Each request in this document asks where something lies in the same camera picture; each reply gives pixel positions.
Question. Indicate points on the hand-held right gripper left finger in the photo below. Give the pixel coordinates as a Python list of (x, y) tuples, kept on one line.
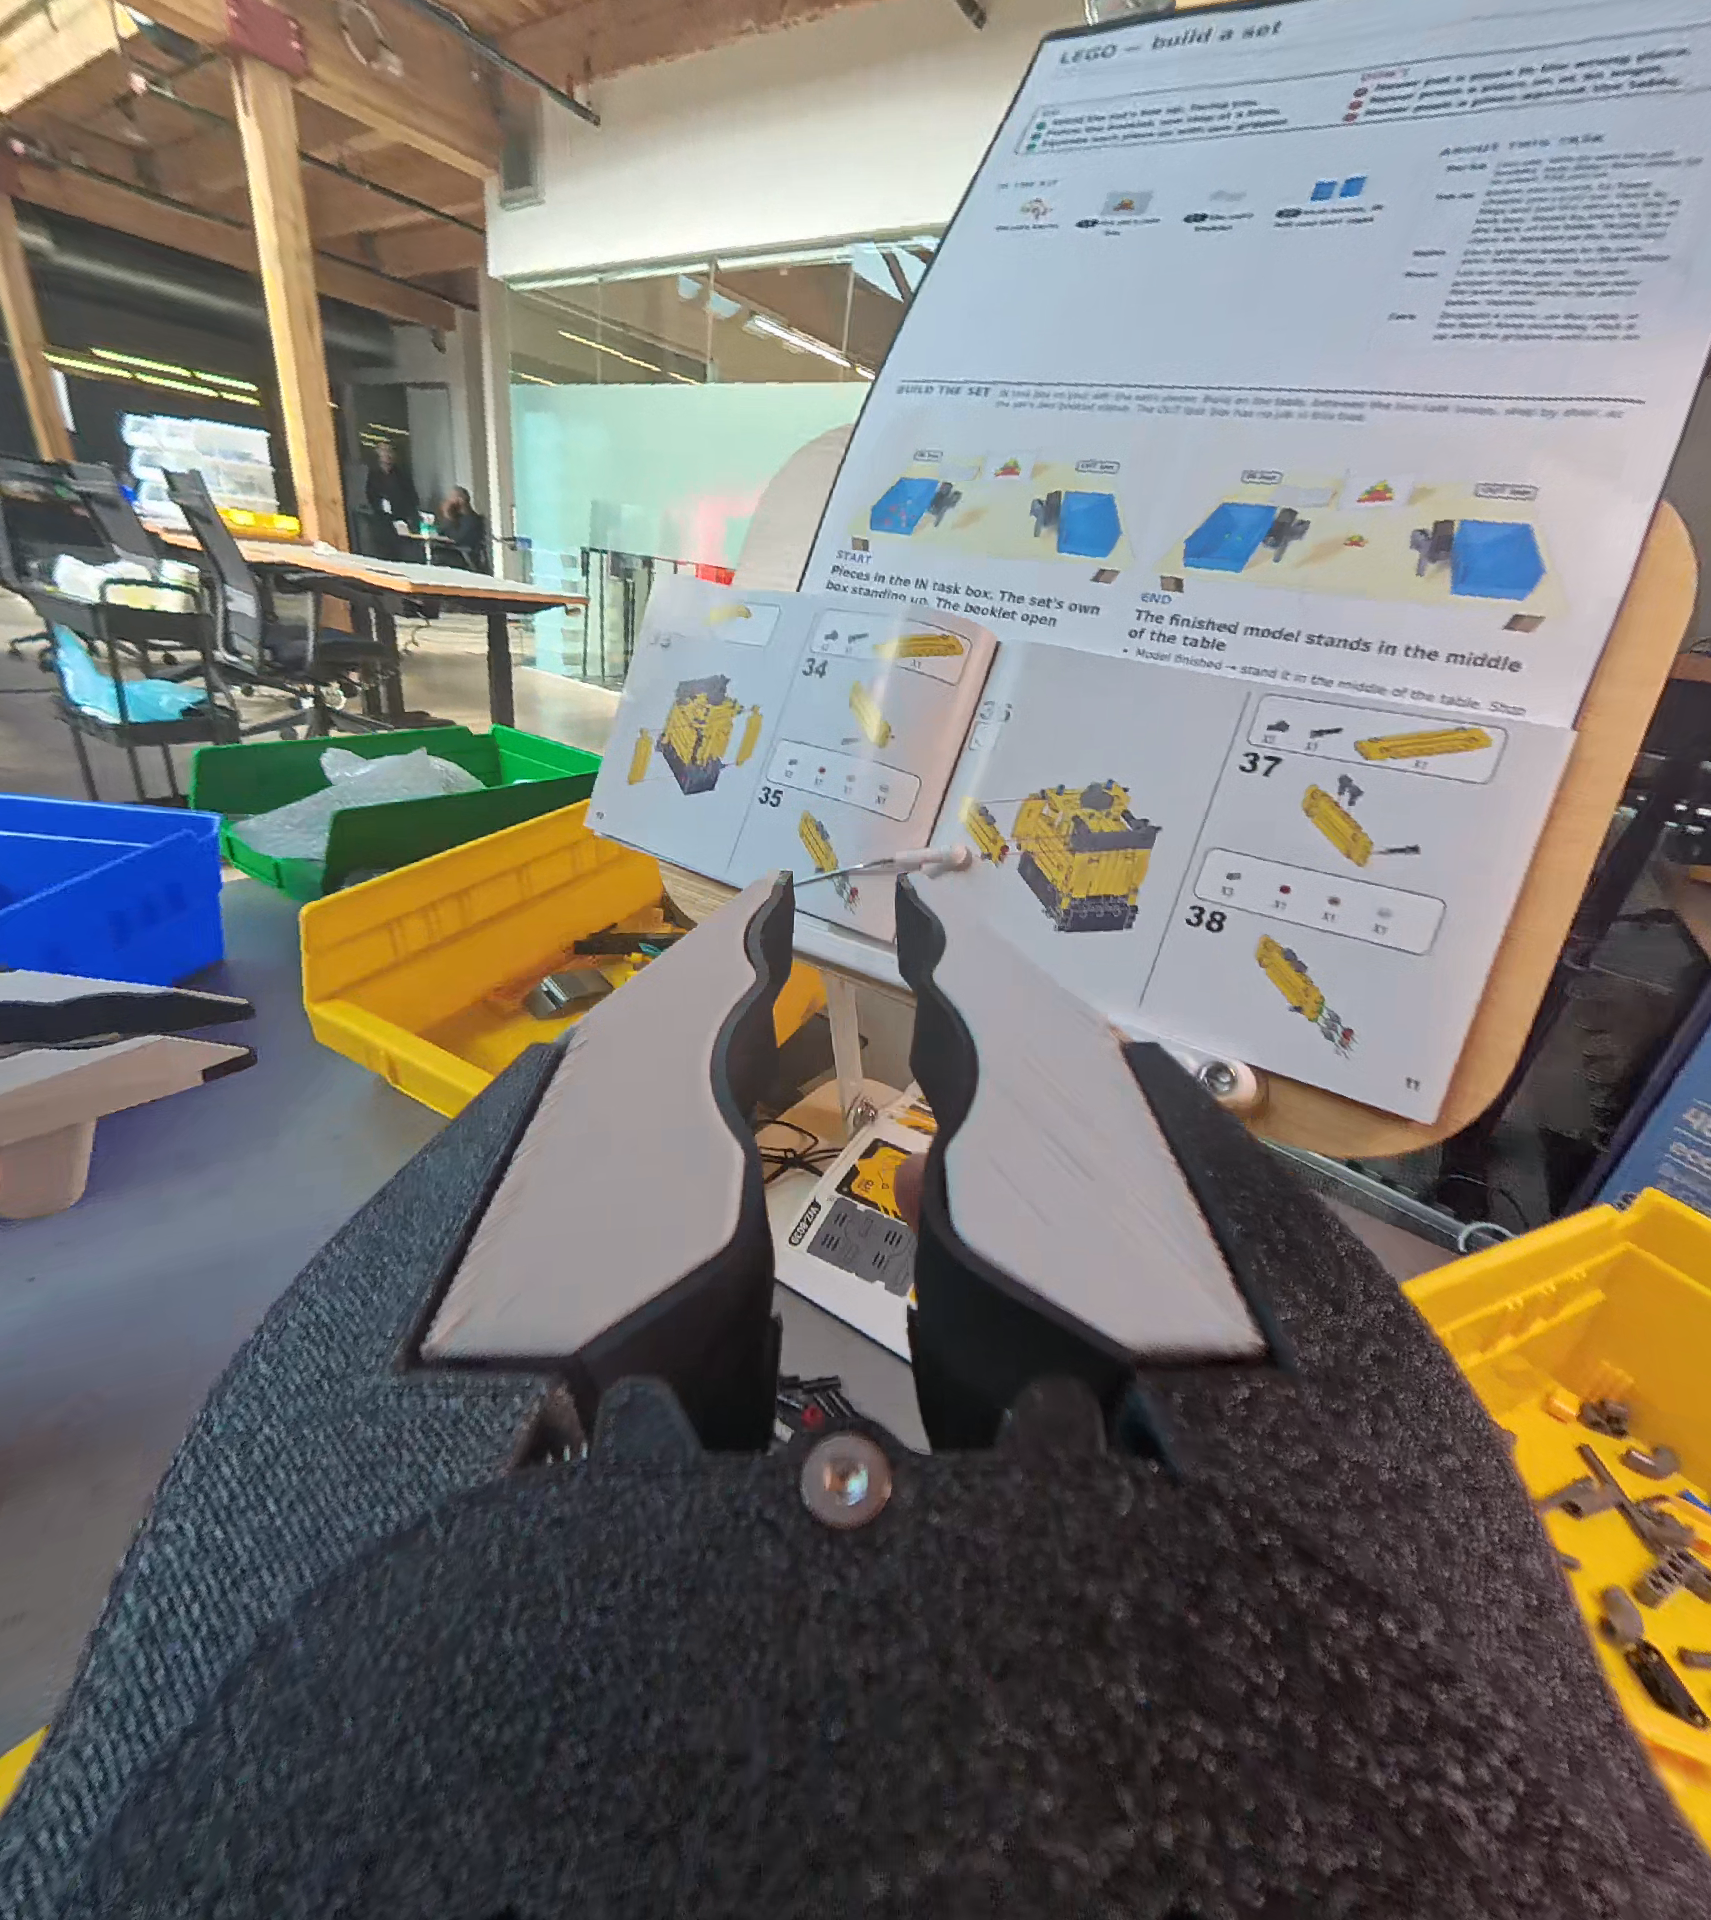
[(601, 1186)]

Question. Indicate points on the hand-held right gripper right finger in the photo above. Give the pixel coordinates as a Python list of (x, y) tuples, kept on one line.
[(1081, 1186)]

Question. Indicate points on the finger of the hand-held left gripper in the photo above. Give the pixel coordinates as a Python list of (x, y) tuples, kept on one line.
[(76, 1082), (17, 999)]

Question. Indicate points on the yellow bin with large parts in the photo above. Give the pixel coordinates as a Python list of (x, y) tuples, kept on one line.
[(406, 959)]

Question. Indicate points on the long black lego strip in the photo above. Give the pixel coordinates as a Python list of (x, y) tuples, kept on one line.
[(630, 942)]

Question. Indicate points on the pile of small lego parts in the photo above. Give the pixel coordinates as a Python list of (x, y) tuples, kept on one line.
[(1681, 1575)]

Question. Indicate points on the blue plastic bin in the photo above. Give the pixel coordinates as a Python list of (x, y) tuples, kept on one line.
[(121, 915)]

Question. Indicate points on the yellow sticker sheet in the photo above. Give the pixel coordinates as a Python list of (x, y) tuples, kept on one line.
[(871, 1245)]

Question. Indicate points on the green plastic bin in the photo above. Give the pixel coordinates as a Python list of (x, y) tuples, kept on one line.
[(392, 848)]

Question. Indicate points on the clear plastic bag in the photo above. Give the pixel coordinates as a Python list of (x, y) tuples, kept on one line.
[(361, 788)]

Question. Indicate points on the yellow bin with small parts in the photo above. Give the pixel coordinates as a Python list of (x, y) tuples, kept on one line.
[(1546, 1321)]

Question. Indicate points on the wooden desk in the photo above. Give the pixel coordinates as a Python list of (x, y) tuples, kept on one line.
[(466, 584)]

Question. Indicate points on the white printed instruction sheet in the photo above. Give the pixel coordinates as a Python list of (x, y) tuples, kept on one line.
[(1246, 375)]

